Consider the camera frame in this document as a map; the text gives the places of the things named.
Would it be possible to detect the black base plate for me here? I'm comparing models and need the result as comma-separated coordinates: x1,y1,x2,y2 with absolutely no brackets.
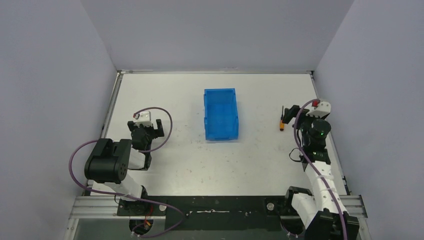
116,195,304,234

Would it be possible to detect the aluminium frame rail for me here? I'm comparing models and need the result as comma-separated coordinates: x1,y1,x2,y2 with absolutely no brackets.
64,195,372,240

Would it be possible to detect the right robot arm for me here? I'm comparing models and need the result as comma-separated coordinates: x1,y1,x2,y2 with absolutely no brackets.
281,101,360,240

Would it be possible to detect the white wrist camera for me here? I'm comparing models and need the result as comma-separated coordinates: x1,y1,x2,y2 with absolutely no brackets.
133,110,153,127
306,99,332,120

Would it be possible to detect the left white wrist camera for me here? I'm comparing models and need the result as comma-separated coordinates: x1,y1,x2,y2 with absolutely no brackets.
133,110,153,127

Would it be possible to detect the orange handled screwdriver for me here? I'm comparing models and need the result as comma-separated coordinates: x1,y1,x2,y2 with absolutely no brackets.
279,106,285,132

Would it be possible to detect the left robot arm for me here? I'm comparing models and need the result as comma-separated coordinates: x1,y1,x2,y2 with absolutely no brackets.
84,119,165,216

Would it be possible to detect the blue plastic bin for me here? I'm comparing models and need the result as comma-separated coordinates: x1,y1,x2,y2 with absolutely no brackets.
203,88,239,141

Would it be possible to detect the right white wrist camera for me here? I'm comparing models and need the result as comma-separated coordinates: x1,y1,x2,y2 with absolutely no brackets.
306,99,332,120

